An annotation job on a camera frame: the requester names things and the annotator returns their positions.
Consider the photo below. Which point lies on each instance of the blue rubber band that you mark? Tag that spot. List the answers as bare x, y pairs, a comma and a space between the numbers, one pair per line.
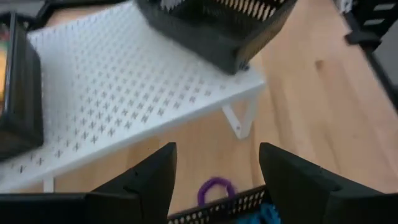
264, 214

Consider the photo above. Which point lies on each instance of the white perforated shelf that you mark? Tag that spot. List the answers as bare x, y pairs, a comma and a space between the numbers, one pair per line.
124, 77

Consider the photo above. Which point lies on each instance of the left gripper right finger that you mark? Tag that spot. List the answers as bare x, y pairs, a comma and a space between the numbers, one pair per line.
298, 196

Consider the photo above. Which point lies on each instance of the purple coil wristband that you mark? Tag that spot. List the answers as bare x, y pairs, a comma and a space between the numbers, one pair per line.
200, 193

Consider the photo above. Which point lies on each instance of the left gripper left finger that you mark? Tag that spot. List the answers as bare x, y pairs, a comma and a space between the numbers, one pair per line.
143, 196

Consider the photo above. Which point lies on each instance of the black mesh basket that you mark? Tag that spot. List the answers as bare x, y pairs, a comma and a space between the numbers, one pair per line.
202, 46
217, 210
25, 93

